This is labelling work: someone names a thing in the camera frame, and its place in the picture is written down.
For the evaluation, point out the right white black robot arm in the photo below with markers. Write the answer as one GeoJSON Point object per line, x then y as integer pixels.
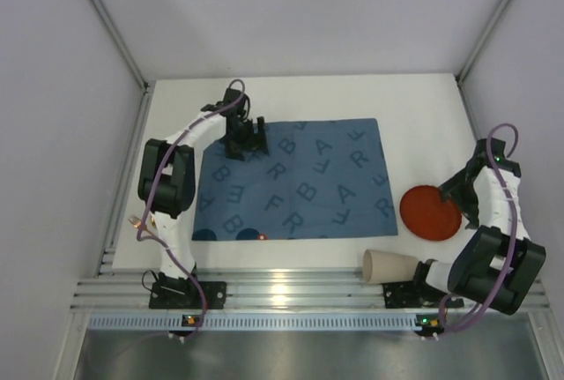
{"type": "Point", "coordinates": [497, 266]}

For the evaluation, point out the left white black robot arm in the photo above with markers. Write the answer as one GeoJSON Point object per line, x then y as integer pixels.
{"type": "Point", "coordinates": [170, 170]}

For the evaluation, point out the beige paper cup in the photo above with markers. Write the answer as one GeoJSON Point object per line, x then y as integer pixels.
{"type": "Point", "coordinates": [380, 267]}

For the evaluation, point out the blue letter-print placemat cloth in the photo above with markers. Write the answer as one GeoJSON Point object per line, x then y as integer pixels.
{"type": "Point", "coordinates": [319, 180]}

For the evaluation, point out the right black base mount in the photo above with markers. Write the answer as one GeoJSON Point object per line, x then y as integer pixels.
{"type": "Point", "coordinates": [409, 295]}

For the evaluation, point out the aluminium rail frame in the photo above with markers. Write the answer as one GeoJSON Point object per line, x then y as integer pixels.
{"type": "Point", "coordinates": [259, 289]}

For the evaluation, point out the red round plastic plate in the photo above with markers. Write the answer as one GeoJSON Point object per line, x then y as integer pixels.
{"type": "Point", "coordinates": [427, 215]}

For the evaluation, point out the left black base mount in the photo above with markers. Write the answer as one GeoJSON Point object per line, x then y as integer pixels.
{"type": "Point", "coordinates": [187, 296]}

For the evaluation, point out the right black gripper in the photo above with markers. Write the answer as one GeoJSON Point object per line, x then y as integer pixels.
{"type": "Point", "coordinates": [455, 186]}

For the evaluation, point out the perforated cable tray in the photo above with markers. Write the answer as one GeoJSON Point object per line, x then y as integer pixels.
{"type": "Point", "coordinates": [261, 322]}

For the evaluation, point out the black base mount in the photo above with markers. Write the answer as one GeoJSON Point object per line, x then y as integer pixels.
{"type": "Point", "coordinates": [409, 295]}
{"type": "Point", "coordinates": [187, 296]}

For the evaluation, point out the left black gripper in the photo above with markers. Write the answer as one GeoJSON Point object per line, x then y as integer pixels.
{"type": "Point", "coordinates": [246, 142]}

